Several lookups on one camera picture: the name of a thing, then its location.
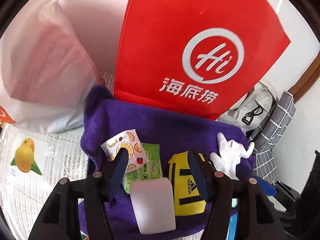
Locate green tissue pack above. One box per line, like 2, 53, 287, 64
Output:
122, 143, 163, 194

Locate white sponge block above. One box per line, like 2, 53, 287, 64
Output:
130, 178, 176, 235

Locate brown wooden door frame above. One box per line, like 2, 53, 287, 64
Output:
288, 52, 320, 103

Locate white work gloves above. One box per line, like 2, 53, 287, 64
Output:
210, 132, 255, 180

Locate purple towel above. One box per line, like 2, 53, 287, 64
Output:
81, 86, 248, 239

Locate fruit print tablecloth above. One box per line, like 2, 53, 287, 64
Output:
1, 103, 95, 239

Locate white Miniso plastic bag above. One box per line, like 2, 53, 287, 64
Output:
1, 0, 103, 133

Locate blue tissue box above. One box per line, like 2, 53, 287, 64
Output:
226, 213, 238, 240

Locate yellow Adidas pouch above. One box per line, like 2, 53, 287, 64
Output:
168, 152, 206, 217

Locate grey checked cushion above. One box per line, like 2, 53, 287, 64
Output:
249, 92, 296, 184

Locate fruit print wet wipe sachet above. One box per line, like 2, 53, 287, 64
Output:
100, 128, 149, 175

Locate beige grey backpack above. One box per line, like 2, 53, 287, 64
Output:
217, 79, 278, 134

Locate red Haidilao paper bag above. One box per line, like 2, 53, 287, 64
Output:
114, 0, 290, 120

